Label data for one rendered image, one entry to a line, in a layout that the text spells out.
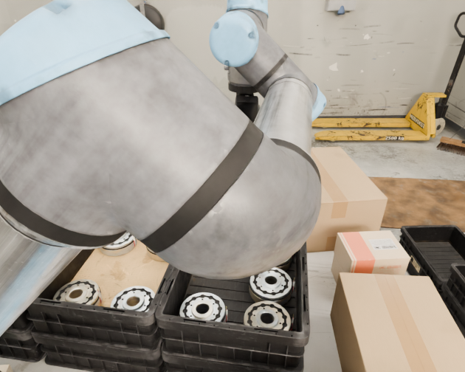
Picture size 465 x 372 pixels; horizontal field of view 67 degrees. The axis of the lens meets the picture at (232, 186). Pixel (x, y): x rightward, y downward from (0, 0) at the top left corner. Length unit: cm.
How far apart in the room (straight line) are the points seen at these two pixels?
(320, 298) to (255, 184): 90
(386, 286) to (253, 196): 76
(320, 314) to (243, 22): 78
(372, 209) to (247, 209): 101
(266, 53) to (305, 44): 352
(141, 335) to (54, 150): 62
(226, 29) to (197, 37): 344
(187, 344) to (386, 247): 60
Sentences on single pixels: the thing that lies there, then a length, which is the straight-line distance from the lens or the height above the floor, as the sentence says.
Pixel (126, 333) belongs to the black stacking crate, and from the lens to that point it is 82.
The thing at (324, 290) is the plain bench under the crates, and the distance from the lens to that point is 112.
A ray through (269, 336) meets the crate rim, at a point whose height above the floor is 92.
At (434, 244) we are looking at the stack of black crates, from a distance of 219.
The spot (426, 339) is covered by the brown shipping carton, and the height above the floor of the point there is 86.
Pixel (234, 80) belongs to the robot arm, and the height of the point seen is 132.
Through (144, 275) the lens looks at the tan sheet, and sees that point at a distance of 97.
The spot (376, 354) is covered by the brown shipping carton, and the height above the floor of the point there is 86.
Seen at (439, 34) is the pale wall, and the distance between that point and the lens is 461.
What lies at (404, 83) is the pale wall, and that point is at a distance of 458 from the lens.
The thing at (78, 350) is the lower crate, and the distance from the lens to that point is 94.
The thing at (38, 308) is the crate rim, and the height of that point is 92.
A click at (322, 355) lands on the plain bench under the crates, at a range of 98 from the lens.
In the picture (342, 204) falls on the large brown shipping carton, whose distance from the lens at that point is 114.
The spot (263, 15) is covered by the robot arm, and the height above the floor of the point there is 144.
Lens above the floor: 149
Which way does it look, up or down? 31 degrees down
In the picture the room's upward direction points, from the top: straight up
